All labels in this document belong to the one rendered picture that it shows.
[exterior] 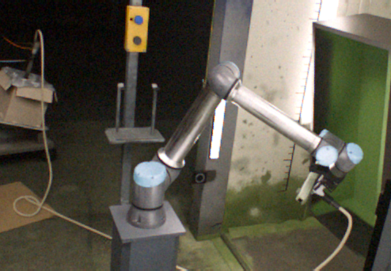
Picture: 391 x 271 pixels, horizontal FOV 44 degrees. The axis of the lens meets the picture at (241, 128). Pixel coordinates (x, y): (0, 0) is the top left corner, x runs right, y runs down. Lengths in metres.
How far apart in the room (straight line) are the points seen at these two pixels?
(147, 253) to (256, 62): 1.38
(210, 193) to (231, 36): 1.07
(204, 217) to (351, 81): 1.37
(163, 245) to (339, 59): 1.37
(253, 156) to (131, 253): 1.29
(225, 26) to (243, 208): 1.31
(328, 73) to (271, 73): 0.53
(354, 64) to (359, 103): 0.25
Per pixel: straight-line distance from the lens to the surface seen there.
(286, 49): 3.15
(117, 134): 2.98
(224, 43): 2.94
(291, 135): 2.06
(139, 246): 2.32
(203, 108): 2.24
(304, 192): 2.39
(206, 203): 3.31
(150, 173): 2.25
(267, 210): 3.57
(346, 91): 2.85
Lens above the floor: 1.88
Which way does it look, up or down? 19 degrees down
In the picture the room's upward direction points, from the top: 8 degrees clockwise
